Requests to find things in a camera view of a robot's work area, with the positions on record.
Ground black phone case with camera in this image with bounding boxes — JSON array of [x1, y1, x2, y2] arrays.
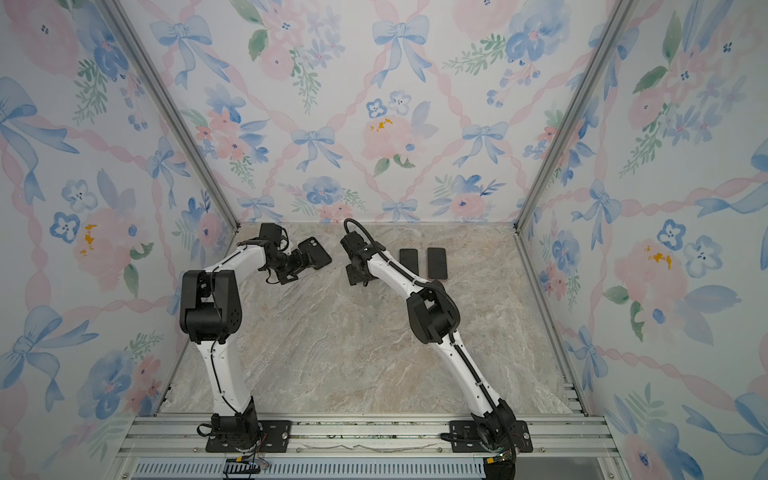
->
[[298, 237, 332, 270]]

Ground blue phone black screen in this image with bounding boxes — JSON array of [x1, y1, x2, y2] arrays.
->
[[399, 248, 420, 276]]

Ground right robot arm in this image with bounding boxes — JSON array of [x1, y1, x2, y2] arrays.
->
[[346, 252, 526, 452]]

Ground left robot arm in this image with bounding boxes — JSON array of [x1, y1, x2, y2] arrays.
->
[[179, 237, 330, 453]]

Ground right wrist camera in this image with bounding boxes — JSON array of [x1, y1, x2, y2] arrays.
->
[[340, 231, 370, 260]]

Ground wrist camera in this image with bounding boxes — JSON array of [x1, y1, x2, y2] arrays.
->
[[257, 223, 290, 251], [340, 231, 370, 260]]

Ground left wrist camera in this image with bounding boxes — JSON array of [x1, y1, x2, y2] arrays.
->
[[257, 223, 290, 251]]

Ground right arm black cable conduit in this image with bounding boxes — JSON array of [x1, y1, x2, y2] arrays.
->
[[343, 218, 517, 457]]

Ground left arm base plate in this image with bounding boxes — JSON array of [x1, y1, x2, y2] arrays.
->
[[205, 420, 293, 454]]

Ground aluminium rail frame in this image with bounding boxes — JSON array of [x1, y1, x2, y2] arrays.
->
[[105, 387, 629, 479]]

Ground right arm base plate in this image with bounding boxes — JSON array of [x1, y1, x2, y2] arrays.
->
[[440, 420, 534, 454]]

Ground left corner aluminium post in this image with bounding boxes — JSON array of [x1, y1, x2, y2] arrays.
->
[[95, 0, 240, 232]]

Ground corner aluminium post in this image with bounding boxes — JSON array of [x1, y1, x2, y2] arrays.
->
[[514, 0, 636, 235], [95, 0, 240, 232]]

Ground right corner aluminium post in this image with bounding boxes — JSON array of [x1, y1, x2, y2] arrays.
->
[[514, 0, 636, 235]]

